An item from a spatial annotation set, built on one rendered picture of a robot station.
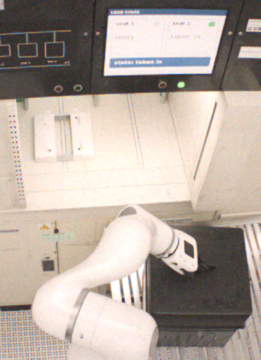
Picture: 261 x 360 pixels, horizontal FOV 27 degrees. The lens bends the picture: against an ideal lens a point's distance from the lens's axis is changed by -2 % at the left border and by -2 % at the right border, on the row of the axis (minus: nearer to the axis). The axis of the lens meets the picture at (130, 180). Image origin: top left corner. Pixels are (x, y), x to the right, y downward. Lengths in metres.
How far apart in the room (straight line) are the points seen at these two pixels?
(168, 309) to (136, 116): 0.88
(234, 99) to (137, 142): 0.63
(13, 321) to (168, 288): 1.23
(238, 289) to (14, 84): 0.83
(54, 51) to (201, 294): 0.76
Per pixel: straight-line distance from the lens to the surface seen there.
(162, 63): 1.39
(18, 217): 1.89
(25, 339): 2.58
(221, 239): 1.63
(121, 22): 1.29
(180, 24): 1.32
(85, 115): 2.07
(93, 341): 0.94
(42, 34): 1.29
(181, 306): 1.51
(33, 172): 1.94
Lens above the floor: 2.42
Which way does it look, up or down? 54 degrees down
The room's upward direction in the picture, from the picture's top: 8 degrees clockwise
